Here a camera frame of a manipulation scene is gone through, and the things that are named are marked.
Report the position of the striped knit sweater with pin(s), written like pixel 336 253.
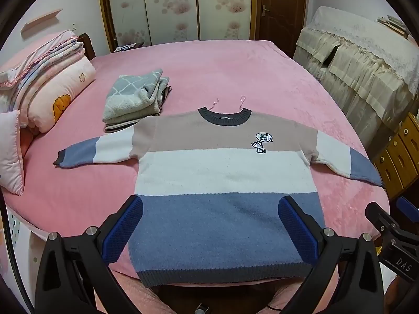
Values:
pixel 222 170

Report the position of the folded striped garment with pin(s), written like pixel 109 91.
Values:
pixel 116 127

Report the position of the stack of books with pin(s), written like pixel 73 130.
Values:
pixel 392 24

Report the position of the pink pillow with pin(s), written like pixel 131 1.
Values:
pixel 9 150

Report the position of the grey checked fleece garment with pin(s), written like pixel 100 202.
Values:
pixel 131 98

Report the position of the yellow wooden drawer cabinet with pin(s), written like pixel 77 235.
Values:
pixel 401 157

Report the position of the dark wooden door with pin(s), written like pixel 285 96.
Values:
pixel 281 6

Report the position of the pink bed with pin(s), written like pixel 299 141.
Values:
pixel 229 72

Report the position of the white lace cloth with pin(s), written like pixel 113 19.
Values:
pixel 360 36

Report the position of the dark wooden headboard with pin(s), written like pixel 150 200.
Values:
pixel 87 44

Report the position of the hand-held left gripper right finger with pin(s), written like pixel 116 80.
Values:
pixel 298 229

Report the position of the floral door wardrobe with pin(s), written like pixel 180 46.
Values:
pixel 173 6

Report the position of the pink wall shelf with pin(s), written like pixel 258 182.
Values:
pixel 39 21

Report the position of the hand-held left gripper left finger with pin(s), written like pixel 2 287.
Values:
pixel 122 227

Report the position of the folded striped blanket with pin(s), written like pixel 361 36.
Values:
pixel 49 55

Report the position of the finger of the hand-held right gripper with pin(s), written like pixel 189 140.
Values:
pixel 379 217

